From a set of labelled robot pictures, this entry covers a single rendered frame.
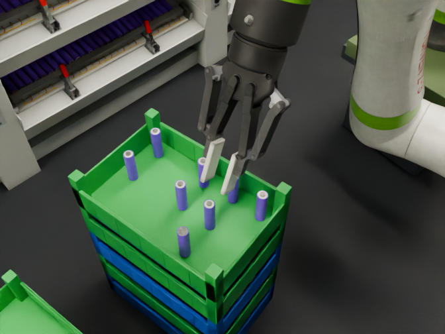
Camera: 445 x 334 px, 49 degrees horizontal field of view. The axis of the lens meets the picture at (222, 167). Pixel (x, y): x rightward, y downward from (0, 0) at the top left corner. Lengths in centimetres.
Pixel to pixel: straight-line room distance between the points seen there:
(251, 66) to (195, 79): 94
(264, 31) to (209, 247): 36
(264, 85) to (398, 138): 33
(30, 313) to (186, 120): 72
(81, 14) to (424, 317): 103
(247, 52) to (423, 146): 40
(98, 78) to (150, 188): 56
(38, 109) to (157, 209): 57
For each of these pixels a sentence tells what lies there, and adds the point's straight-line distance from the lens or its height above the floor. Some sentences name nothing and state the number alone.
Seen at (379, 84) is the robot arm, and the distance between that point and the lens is 76.
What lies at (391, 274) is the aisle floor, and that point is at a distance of 121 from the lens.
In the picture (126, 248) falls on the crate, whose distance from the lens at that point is 86.
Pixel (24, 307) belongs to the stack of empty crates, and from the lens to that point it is 100.
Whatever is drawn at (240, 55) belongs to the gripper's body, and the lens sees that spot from 64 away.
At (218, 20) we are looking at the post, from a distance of 156.
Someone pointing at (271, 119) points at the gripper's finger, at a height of 55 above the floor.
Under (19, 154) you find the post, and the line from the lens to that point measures 133.
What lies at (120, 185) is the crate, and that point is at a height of 32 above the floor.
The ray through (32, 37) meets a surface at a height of 36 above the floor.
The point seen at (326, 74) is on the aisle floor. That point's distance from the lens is 162.
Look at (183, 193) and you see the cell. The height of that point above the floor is 37.
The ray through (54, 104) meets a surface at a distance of 133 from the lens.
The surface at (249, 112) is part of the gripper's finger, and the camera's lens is 67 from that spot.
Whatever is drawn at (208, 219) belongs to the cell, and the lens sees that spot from 79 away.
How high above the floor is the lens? 101
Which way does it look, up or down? 50 degrees down
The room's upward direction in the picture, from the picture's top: straight up
